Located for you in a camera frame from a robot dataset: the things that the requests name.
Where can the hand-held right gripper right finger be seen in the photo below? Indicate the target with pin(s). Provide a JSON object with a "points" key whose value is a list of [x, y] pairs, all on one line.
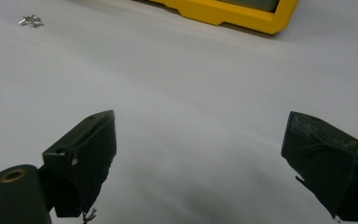
{"points": [[329, 161]]}

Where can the cluster of small metal screws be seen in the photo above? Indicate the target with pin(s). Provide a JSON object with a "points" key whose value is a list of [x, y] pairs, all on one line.
{"points": [[32, 20]]}

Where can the yellow organizer case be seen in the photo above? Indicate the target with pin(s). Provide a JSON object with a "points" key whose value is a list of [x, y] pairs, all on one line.
{"points": [[230, 14]]}

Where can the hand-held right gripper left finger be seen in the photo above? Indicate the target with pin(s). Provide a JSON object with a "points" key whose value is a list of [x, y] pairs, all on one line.
{"points": [[87, 155]]}

